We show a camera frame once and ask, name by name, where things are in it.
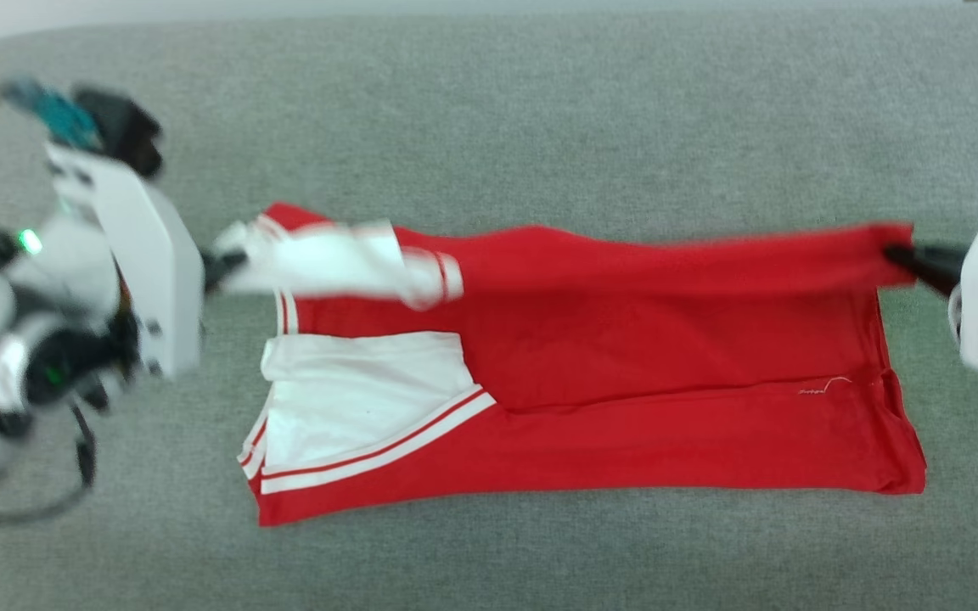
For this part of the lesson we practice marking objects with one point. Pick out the teal left camera connector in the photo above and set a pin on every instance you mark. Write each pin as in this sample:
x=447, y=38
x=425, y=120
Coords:
x=56, y=110

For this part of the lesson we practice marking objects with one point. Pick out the red and white jersey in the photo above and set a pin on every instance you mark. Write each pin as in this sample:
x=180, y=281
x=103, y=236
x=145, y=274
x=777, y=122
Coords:
x=625, y=356

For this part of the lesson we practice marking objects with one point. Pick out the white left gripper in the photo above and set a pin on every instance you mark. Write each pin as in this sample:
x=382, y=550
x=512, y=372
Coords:
x=145, y=255

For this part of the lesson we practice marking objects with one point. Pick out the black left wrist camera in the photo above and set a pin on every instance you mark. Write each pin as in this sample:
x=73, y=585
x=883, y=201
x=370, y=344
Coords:
x=120, y=131

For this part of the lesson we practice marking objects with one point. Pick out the grey-green fabric sofa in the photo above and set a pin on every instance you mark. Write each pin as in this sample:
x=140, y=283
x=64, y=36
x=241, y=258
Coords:
x=540, y=110

